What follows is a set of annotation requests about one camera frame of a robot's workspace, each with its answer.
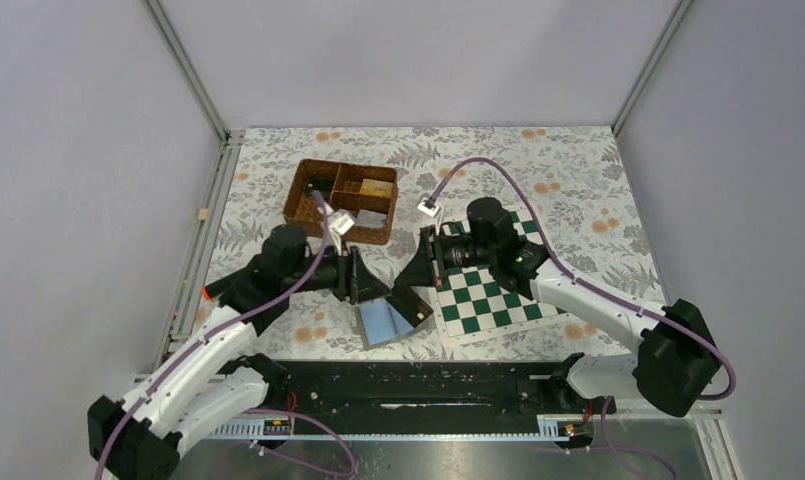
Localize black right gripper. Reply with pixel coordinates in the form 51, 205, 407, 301
395, 225, 496, 288

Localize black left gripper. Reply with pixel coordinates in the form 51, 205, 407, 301
286, 239, 392, 304

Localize silver metal card holder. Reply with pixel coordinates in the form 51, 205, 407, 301
356, 299, 434, 350

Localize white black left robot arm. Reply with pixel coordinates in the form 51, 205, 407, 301
87, 225, 391, 479

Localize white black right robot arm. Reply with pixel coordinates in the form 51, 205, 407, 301
395, 197, 721, 417

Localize silver cards in basket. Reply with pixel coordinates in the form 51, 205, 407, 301
354, 209, 387, 229

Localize gold cards in basket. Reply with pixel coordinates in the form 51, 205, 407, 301
359, 179, 394, 198

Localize black cards in basket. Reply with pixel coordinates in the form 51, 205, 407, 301
304, 175, 336, 203

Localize green white chessboard mat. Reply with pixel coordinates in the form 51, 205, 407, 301
424, 198, 567, 346

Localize brown woven divided basket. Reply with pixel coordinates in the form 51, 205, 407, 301
282, 159, 399, 245

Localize black microphone orange tip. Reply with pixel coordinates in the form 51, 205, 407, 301
201, 270, 245, 300

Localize floral patterned table mat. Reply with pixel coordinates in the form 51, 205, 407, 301
203, 126, 664, 361

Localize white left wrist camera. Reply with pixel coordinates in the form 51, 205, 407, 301
328, 210, 355, 255

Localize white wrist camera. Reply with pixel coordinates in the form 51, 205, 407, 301
328, 210, 355, 255
417, 196, 444, 231

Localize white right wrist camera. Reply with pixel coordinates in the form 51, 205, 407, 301
417, 196, 444, 231

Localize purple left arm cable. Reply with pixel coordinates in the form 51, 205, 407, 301
94, 190, 357, 480

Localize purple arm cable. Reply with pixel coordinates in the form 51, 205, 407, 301
94, 190, 357, 480
428, 157, 739, 480

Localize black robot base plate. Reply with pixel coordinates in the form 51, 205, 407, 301
262, 359, 616, 436

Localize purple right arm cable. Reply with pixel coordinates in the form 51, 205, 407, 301
428, 157, 739, 480

